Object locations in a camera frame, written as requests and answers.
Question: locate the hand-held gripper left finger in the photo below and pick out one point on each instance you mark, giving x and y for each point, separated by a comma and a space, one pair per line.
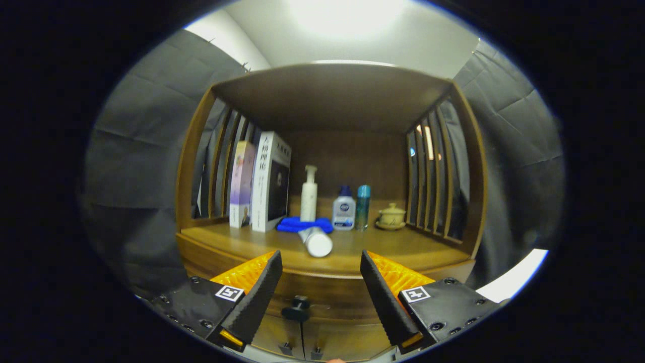
259, 297

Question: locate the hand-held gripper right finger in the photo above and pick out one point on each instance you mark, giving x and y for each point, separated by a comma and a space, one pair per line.
383, 297

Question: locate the wooden drawer with black knob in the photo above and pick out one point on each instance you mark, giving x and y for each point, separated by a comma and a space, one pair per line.
327, 290

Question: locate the white cosmetic tube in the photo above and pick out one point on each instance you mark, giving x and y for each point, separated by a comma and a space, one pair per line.
317, 244

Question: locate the wooden cabinet door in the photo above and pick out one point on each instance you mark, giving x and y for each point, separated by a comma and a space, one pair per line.
347, 338
272, 333

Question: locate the wooden countertop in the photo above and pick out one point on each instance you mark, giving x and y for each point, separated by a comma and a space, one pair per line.
403, 247

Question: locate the brown wooden cabinet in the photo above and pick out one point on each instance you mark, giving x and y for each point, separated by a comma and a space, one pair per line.
352, 151

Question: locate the blue folded cloth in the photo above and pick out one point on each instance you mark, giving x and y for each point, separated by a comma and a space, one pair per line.
289, 224

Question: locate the beige lidded tea cup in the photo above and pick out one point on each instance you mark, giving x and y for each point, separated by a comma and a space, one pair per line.
391, 216

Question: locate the teal slim bottle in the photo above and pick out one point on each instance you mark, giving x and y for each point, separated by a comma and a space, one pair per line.
362, 209

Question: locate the white bottle with blue cap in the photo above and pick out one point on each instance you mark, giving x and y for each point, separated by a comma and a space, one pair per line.
343, 212

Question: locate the white pump bottle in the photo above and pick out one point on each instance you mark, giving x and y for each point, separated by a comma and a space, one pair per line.
309, 199

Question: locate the thick white book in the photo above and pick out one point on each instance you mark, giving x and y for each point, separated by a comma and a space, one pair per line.
262, 186

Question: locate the purple book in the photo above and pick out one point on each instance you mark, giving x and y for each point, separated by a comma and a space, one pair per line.
242, 186

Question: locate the white table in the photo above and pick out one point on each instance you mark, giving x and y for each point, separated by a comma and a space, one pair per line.
514, 277

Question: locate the black backdrop cloth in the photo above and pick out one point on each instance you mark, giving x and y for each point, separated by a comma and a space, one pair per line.
136, 151

